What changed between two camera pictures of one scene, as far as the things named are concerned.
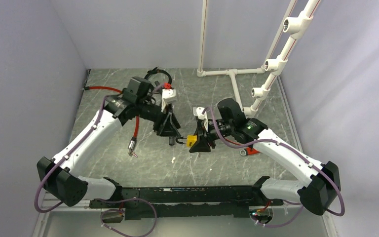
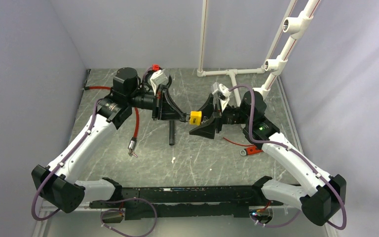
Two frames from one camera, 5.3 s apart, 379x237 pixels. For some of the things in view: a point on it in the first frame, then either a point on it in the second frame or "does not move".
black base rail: [179, 202] does not move
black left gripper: [170, 126] to [164, 108]
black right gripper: [201, 144] to [207, 129]
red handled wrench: [248, 151] does not move
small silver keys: [131, 152] does not move
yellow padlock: [190, 140] to [195, 118]
